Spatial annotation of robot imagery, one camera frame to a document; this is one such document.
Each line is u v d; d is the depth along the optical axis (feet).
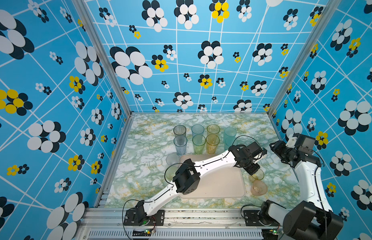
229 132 3.43
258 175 2.81
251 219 2.39
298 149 1.96
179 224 2.37
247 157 2.13
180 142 3.18
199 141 3.07
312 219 1.26
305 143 1.93
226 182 2.87
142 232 2.35
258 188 2.70
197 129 3.32
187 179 1.80
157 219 2.41
